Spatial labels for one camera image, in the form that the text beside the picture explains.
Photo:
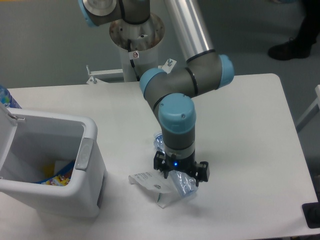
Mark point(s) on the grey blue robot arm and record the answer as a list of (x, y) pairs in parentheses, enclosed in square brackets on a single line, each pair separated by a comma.
[(170, 95)]

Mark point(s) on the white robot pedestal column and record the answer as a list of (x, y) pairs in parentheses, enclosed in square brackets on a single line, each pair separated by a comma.
[(138, 45)]

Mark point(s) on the yellow trash piece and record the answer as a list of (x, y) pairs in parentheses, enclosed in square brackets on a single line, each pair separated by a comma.
[(49, 170)]

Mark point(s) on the colourful snack wrapper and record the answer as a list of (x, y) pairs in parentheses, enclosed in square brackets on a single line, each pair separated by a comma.
[(58, 180)]

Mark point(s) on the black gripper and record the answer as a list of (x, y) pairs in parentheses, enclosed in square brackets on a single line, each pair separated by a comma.
[(165, 164)]

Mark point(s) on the white frame at right edge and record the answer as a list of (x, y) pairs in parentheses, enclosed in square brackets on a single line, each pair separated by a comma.
[(310, 112)]

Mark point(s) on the blue patterned bottle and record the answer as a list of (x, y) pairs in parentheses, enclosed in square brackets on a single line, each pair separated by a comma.
[(7, 99)]

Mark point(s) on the black device at table edge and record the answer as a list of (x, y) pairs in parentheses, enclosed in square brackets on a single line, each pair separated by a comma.
[(312, 214)]

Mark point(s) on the person's black shoe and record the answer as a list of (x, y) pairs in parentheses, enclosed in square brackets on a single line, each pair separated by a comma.
[(292, 49)]

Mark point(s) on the white pedestal base frame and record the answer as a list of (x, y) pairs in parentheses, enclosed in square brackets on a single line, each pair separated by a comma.
[(117, 76)]

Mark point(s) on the white paper carton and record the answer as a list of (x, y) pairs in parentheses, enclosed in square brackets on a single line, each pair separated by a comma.
[(163, 189)]

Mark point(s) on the clear crushed plastic bottle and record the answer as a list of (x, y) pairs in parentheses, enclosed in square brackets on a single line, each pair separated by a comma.
[(185, 185)]

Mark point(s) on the white plastic trash can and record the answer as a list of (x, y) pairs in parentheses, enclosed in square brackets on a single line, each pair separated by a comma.
[(30, 139)]

